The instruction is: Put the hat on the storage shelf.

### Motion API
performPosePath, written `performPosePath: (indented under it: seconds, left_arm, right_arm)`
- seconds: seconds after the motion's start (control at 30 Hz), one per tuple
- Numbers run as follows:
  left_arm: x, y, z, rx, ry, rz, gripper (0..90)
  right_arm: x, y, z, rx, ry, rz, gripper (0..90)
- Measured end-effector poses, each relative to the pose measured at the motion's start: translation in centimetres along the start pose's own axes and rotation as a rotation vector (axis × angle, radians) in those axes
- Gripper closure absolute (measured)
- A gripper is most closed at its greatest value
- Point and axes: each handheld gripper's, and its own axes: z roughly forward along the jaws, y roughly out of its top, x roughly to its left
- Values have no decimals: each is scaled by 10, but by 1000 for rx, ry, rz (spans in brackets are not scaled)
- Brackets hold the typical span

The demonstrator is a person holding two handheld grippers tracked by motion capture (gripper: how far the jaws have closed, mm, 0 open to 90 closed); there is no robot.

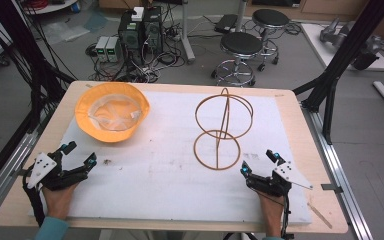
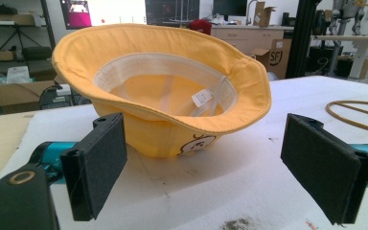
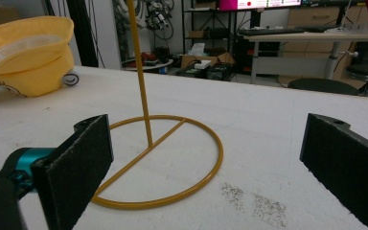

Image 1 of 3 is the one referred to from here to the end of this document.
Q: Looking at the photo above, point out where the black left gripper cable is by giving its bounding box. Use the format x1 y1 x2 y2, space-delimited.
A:
22 165 47 228

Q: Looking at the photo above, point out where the black computer tower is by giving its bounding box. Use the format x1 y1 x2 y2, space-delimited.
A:
142 5 164 56
117 10 145 65

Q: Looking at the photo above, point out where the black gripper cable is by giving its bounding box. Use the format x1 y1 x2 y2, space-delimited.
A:
22 165 47 228
259 191 295 240

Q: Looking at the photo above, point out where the small black round stool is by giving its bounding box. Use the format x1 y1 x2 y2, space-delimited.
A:
251 8 291 73

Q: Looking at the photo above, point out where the grey power supply unit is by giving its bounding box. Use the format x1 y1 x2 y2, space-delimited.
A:
95 35 110 63
106 36 122 63

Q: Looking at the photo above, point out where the tangle of floor cables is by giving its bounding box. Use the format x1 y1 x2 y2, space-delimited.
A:
85 6 221 84

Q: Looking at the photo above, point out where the grey metal desk leg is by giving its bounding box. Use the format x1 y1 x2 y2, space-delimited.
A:
179 0 196 65

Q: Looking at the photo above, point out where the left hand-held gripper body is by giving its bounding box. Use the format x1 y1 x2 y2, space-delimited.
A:
22 151 88 192

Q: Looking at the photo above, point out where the white foam mat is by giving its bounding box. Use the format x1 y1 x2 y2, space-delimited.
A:
29 90 313 225

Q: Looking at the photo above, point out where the person's right hand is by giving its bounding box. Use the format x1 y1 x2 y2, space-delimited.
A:
257 191 286 238

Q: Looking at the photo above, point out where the white round table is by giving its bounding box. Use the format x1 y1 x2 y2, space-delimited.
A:
22 0 80 16

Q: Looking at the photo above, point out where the black metal frame strut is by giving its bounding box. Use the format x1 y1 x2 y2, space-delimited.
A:
292 0 384 146

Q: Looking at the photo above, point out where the small black bracket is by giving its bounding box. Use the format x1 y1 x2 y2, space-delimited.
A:
320 183 344 195

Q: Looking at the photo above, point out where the aluminium rail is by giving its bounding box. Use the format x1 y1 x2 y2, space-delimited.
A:
300 102 375 240
0 128 46 219

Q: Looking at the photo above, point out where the black frame with cables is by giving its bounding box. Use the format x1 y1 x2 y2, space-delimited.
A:
0 0 78 135

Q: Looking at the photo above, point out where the black flat case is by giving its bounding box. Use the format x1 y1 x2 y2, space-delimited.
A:
213 13 240 35

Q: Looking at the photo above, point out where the orange bucket hat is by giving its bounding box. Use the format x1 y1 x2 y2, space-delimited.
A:
74 81 151 144

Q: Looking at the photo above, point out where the person's left hand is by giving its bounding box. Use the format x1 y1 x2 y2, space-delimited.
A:
41 181 80 221

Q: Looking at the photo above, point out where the large black round stool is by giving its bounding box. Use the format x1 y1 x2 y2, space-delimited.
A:
211 31 265 88

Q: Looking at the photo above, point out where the grey metal post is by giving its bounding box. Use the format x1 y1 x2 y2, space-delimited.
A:
235 0 249 33

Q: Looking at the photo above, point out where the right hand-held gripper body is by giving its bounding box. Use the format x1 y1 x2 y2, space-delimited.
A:
245 161 314 198

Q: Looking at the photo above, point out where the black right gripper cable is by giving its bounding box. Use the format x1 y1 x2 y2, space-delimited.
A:
259 191 295 240

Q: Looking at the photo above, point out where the white floor board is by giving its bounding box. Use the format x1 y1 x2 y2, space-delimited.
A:
300 22 384 72

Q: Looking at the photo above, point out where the white box device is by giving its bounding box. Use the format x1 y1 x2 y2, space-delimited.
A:
131 6 145 23

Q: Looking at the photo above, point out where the brown wire hat stand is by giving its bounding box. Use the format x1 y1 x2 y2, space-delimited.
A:
192 87 255 171

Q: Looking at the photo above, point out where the thin wooden stick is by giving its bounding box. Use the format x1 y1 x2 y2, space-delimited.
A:
307 202 334 230

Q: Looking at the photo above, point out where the clear plastic sheet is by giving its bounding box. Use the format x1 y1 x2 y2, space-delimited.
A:
42 10 109 43

